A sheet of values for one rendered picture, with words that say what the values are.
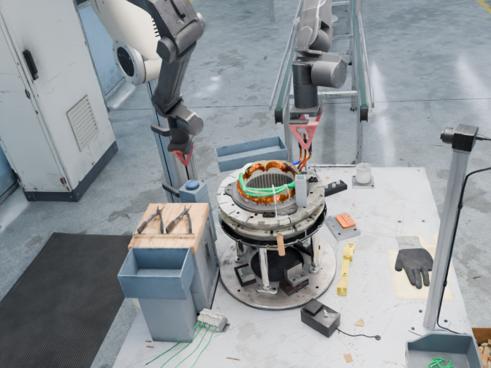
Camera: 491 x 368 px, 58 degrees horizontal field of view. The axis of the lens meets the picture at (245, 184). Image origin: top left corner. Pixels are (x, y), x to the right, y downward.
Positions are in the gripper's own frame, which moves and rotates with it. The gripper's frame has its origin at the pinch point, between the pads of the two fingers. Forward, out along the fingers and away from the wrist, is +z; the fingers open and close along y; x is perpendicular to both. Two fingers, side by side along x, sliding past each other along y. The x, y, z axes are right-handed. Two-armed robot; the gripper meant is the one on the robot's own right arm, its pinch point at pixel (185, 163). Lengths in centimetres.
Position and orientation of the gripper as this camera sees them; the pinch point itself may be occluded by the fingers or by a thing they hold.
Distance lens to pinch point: 148.8
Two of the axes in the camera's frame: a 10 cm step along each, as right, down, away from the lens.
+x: -9.8, -0.2, 1.8
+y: 1.6, -6.0, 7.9
